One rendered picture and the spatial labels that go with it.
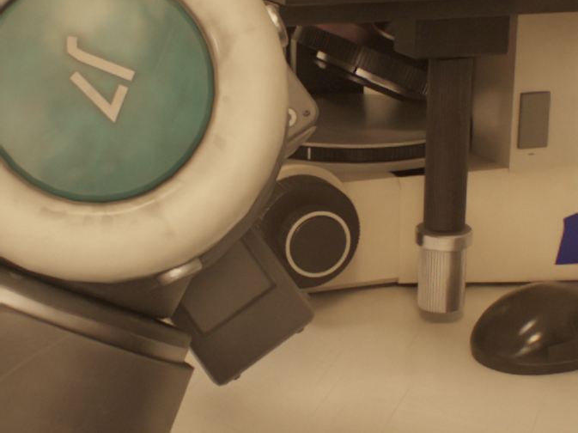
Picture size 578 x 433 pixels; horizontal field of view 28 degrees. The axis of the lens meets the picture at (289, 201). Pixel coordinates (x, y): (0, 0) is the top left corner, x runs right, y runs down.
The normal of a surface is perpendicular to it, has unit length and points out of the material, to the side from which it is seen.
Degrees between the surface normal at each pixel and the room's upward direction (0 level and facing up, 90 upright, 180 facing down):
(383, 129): 0
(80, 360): 79
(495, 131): 90
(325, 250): 90
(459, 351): 0
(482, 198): 49
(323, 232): 90
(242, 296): 69
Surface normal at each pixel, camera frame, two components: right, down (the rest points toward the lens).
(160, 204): 0.09, -0.07
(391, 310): 0.00, -0.96
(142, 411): 0.76, 0.22
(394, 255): 0.33, 0.27
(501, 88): -0.94, 0.10
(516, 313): -0.48, -0.70
